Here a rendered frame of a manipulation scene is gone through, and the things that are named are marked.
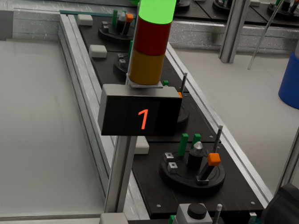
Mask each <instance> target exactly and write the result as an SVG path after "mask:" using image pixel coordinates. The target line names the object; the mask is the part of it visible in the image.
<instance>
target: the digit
mask: <svg viewBox="0 0 299 224"><path fill-rule="evenodd" d="M159 104H160V101H144V100H131V101H130V104H129V110H128V116H127V121H126V126H125V133H141V134H153V133H154V127H155V123H156V118H157V114H158V109H159Z"/></svg>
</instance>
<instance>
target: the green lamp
mask: <svg viewBox="0 0 299 224"><path fill-rule="evenodd" d="M175 5H176V0H141V5H140V10H139V16H140V17H141V18H142V19H144V20H146V21H149V22H152V23H157V24H167V23H170V22H171V21H172V19H173V15H174V9H175Z"/></svg>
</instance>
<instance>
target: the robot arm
mask: <svg viewBox="0 0 299 224"><path fill-rule="evenodd" d="M261 223H262V224H299V189H298V188H296V187H295V186H294V185H292V184H291V183H288V184H286V185H284V186H282V187H280V189H279V192H278V194H277V195H276V196H275V197H274V198H273V199H272V200H271V201H270V202H269V204H268V205H267V207H266V208H265V209H264V210H263V212H262V214H261Z"/></svg>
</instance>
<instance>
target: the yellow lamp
mask: <svg viewBox="0 0 299 224"><path fill-rule="evenodd" d="M165 54H166V53H164V54H162V55H158V56H153V55H147V54H144V53H141V52H139V51H137V50H136V49H135V48H134V47H133V51H132V56H131V62H130V67H129V74H128V76H129V78H130V79H131V80H132V81H133V82H135V83H138V84H142V85H155V84H157V83H159V81H160V78H161V73H162V67H163V63H164V58H165Z"/></svg>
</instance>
